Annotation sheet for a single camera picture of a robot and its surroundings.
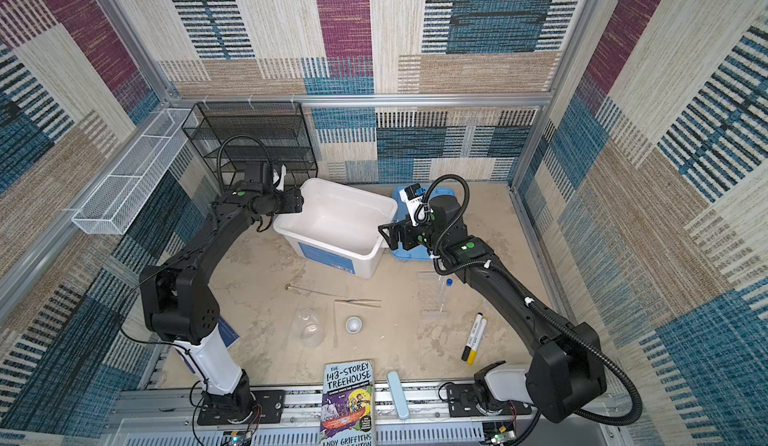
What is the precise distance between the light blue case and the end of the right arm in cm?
33

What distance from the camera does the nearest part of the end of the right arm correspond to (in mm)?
597

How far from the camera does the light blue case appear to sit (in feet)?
2.34
